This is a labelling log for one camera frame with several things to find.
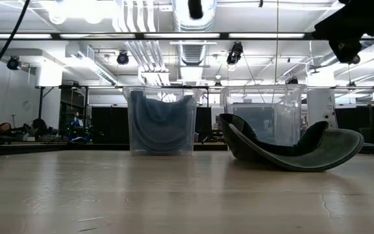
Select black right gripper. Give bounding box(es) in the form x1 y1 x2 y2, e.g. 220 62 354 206
311 0 374 65

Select green cap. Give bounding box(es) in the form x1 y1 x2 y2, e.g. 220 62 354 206
219 112 365 173

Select dark blue jeans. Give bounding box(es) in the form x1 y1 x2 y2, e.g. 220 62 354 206
141 95 197 154

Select blue cap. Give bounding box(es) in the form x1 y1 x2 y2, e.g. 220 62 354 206
129 90 175 154

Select ceiling air vent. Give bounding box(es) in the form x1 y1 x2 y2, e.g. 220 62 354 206
181 44 204 66

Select thin vertical pole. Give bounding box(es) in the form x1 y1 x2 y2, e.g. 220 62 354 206
275 0 279 85

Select clear plastic bin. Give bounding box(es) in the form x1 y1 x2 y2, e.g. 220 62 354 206
122 85 203 157
219 84 308 152

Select black partition panel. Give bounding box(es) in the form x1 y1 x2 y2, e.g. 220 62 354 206
195 107 213 142
91 107 130 144

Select blue lit machine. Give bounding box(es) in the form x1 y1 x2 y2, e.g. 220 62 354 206
66 118 92 144

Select ribbed silver air duct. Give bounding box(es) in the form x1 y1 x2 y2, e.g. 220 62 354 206
172 0 218 33

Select black overhead frame bar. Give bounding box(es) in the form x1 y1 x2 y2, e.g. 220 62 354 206
0 32 374 41

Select white rectangular ceiling duct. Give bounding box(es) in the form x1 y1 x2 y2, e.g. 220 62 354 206
65 44 118 86

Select black workbench frame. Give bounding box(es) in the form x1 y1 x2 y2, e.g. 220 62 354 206
36 84 374 144

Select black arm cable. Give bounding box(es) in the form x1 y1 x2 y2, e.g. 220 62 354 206
0 0 32 92

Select black table edge rail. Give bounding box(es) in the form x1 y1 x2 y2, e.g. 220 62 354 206
0 142 374 158

